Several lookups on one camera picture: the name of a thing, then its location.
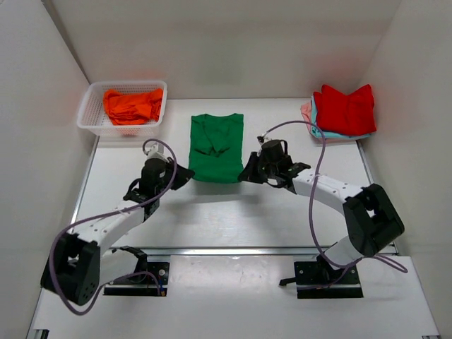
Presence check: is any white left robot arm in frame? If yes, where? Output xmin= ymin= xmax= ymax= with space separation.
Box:
xmin=40 ymin=148 xmax=195 ymax=306

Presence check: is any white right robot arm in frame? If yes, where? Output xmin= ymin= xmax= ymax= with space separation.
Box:
xmin=238 ymin=138 xmax=405 ymax=283

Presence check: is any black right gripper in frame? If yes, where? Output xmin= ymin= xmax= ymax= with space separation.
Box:
xmin=239 ymin=153 xmax=278 ymax=185

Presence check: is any green t shirt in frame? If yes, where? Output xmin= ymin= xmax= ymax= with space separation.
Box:
xmin=189 ymin=113 xmax=244 ymax=184

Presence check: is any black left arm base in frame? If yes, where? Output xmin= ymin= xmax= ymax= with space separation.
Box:
xmin=101 ymin=246 xmax=170 ymax=297

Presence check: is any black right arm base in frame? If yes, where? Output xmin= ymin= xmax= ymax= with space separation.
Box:
xmin=279 ymin=261 xmax=364 ymax=299

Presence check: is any white plastic basket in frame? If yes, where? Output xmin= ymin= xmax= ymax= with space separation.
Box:
xmin=77 ymin=80 xmax=167 ymax=138

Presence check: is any orange t shirt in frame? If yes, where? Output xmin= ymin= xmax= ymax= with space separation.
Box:
xmin=103 ymin=88 xmax=164 ymax=126

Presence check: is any pink folded t shirt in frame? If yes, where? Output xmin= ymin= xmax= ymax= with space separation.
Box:
xmin=300 ymin=100 xmax=340 ymax=140

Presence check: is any aluminium table rail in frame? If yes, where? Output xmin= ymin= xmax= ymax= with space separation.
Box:
xmin=98 ymin=246 xmax=393 ymax=256

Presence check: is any red folded t shirt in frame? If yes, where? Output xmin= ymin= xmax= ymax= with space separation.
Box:
xmin=314 ymin=84 xmax=377 ymax=137

